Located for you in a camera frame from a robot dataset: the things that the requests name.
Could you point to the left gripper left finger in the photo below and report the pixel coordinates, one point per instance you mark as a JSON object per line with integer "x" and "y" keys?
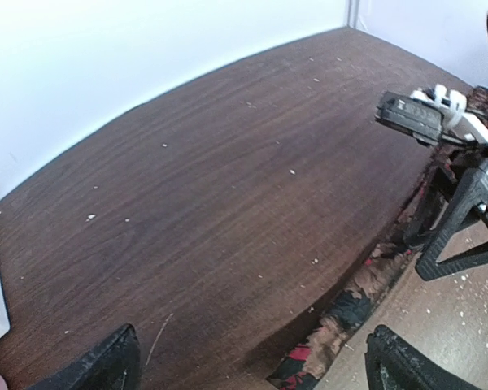
{"x": 114, "y": 363}

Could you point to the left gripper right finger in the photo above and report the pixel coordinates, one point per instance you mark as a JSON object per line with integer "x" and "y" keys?
{"x": 392, "y": 363}

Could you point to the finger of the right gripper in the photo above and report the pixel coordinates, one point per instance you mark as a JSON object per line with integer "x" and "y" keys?
{"x": 470, "y": 198}
{"x": 436, "y": 190}

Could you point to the dark red patterned tie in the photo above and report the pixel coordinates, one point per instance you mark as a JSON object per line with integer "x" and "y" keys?
{"x": 304, "y": 366}

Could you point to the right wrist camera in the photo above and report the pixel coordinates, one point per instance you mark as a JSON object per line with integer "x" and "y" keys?
{"x": 436, "y": 116}

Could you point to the right aluminium frame post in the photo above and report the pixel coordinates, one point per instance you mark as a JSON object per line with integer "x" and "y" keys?
{"x": 352, "y": 13}

